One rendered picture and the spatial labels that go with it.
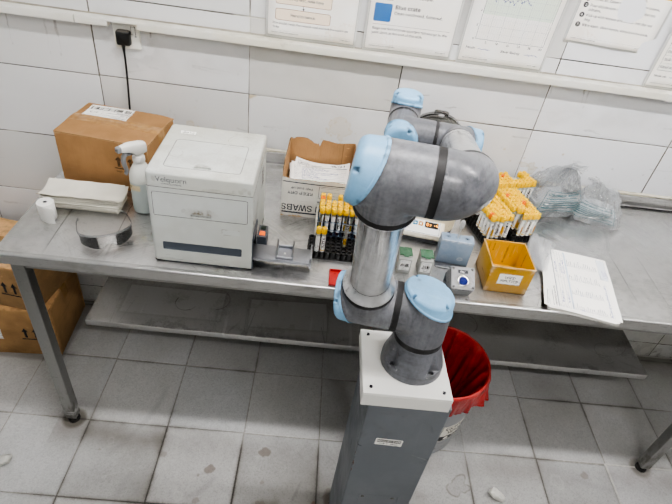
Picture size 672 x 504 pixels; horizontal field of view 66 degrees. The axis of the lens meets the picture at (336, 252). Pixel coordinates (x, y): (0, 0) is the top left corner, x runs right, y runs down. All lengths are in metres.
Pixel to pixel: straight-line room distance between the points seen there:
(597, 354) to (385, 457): 1.36
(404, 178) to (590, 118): 1.41
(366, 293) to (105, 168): 1.08
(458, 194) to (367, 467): 0.92
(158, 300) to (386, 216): 1.62
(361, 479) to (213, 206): 0.85
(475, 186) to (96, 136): 1.32
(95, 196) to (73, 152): 0.17
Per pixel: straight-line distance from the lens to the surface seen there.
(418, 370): 1.23
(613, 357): 2.60
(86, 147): 1.86
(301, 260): 1.51
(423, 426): 1.35
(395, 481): 1.58
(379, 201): 0.80
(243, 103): 1.96
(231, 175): 1.37
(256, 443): 2.19
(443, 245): 1.62
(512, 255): 1.73
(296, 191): 1.69
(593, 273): 1.87
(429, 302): 1.12
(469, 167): 0.81
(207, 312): 2.25
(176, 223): 1.47
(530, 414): 2.56
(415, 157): 0.80
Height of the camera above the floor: 1.89
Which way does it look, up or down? 39 degrees down
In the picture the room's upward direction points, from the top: 9 degrees clockwise
